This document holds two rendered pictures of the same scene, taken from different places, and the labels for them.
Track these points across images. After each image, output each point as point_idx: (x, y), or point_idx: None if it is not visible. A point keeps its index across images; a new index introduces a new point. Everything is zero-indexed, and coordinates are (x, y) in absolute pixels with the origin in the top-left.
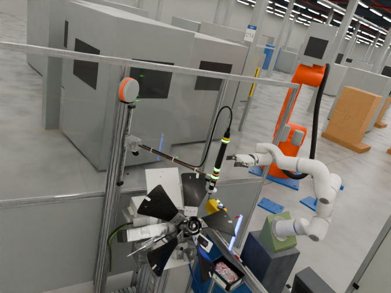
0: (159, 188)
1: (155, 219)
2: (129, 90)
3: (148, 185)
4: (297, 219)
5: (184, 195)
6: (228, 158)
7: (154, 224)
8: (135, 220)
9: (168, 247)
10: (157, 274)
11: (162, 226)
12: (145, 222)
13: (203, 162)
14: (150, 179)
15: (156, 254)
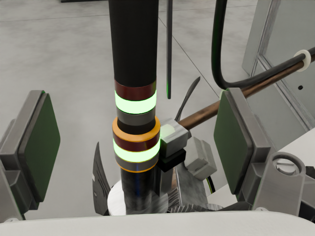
0: (193, 84)
1: (217, 202)
2: None
3: (291, 144)
4: None
5: (229, 205)
6: (224, 137)
7: (179, 176)
8: (190, 140)
9: (102, 185)
10: (93, 199)
11: (173, 194)
12: (188, 159)
13: (211, 54)
14: (311, 142)
15: (96, 163)
